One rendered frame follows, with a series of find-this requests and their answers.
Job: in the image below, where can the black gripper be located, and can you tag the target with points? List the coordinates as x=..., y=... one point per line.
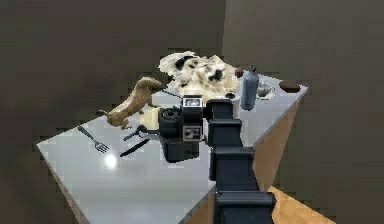
x=170, y=124

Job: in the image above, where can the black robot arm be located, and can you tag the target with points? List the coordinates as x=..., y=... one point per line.
x=230, y=166

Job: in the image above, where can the cream cup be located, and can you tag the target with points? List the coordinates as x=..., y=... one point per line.
x=150, y=118

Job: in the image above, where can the black knife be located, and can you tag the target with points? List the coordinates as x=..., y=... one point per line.
x=136, y=148

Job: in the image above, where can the brown animal figure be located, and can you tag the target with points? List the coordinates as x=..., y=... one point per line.
x=133, y=104

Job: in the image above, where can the thin dark pencil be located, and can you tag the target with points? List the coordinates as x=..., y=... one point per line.
x=172, y=93

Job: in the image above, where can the dark grey fork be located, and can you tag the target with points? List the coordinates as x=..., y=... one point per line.
x=94, y=139

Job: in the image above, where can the grey table with brown sides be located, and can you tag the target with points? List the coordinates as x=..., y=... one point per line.
x=150, y=186

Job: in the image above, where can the white black-spotted crumpled cloth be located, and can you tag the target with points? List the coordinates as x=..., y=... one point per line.
x=200, y=76

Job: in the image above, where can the white cup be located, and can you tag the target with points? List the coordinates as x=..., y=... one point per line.
x=236, y=104

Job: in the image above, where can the small brown round potato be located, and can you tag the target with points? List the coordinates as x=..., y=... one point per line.
x=239, y=72

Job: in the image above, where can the grey-blue spray bottle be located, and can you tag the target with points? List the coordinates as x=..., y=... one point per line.
x=249, y=89

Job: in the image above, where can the white bowl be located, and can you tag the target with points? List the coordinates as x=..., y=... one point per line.
x=265, y=90

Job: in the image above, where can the dark brown bread loaf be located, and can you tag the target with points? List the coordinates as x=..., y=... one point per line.
x=289, y=86

